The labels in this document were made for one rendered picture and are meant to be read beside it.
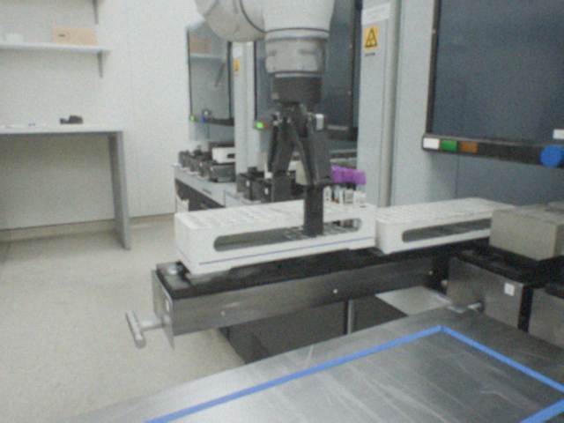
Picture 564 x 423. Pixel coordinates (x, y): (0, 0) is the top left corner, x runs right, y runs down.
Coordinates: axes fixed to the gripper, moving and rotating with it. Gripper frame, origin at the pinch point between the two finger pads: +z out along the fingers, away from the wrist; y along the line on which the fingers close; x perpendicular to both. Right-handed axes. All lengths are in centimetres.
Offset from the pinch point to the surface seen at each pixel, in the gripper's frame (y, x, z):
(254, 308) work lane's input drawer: 6.6, -10.0, 11.3
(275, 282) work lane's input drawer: 6.0, -6.5, 8.2
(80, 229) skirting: -350, -18, 83
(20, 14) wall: -350, -44, -81
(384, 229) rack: 4.3, 13.7, 3.3
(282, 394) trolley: 32.2, -18.1, 6.8
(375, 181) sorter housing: -23.9, 33.0, 1.0
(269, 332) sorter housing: -65, 24, 55
